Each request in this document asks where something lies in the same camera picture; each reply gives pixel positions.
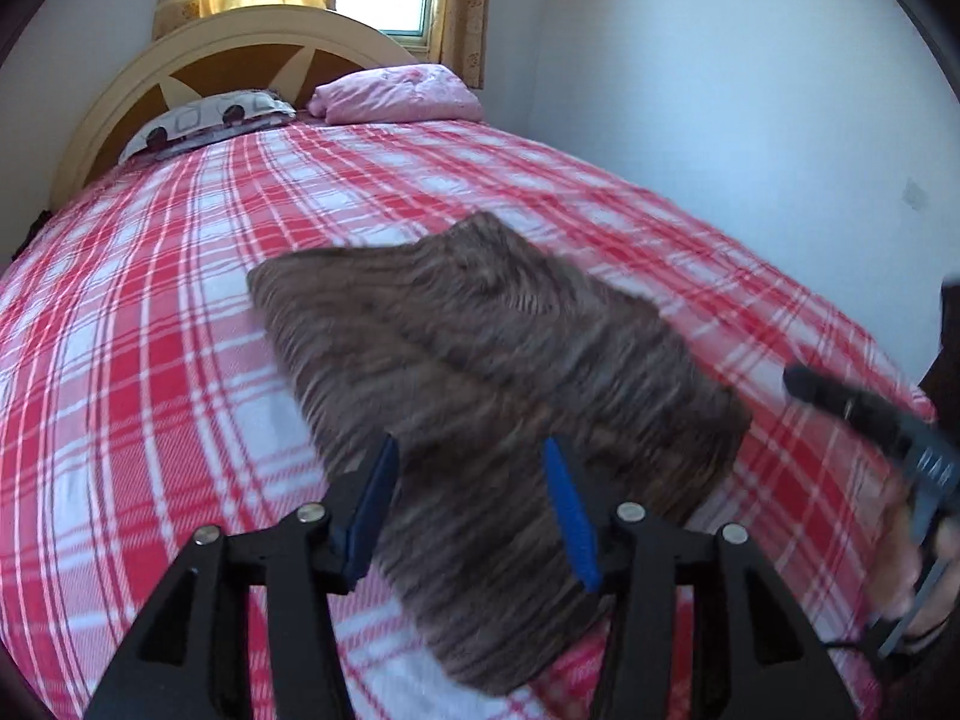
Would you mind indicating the cream wooden headboard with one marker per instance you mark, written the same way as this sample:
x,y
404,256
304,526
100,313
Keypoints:
x,y
247,26

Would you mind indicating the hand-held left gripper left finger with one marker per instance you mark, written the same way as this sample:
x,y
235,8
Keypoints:
x,y
375,510

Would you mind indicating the white patterned pillow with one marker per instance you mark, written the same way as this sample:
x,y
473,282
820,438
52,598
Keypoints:
x,y
202,120

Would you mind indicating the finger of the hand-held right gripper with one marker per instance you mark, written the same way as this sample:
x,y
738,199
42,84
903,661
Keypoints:
x,y
832,397

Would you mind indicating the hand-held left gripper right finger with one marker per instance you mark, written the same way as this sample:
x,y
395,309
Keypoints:
x,y
570,510

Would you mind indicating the brown knitted sweater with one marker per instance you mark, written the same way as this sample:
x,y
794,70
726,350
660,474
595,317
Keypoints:
x,y
487,330

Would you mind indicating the person's right hand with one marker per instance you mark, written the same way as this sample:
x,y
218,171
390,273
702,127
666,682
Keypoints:
x,y
900,555

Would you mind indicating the pink pillow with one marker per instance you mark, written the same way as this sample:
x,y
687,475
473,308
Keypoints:
x,y
397,94

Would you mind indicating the red plaid bed sheet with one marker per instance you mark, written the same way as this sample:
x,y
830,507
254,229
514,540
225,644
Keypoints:
x,y
150,352

